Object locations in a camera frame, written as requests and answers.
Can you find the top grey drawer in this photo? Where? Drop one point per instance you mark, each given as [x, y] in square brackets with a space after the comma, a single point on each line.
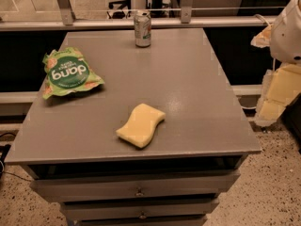
[135, 186]

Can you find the middle grey drawer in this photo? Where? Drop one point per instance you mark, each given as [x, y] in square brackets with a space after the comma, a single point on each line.
[140, 210]

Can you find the black office chair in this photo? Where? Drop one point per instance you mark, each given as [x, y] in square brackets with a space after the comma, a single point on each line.
[119, 9]

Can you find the yellow sponge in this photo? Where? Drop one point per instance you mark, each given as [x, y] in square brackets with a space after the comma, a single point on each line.
[140, 127]

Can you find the green dang chip bag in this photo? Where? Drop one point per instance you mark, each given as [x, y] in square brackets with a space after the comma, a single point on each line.
[67, 72]

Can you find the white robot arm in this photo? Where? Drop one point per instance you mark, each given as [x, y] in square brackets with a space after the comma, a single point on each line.
[285, 41]

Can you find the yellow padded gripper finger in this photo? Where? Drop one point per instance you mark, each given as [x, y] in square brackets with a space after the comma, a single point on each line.
[279, 89]
[263, 38]

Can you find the metal window railing frame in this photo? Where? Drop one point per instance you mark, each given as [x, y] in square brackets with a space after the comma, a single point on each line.
[44, 15]

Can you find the grey drawer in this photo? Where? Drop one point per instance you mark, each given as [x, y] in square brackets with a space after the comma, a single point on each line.
[135, 186]
[140, 210]

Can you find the grey drawer cabinet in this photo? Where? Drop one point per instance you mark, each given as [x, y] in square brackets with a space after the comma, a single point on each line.
[154, 146]

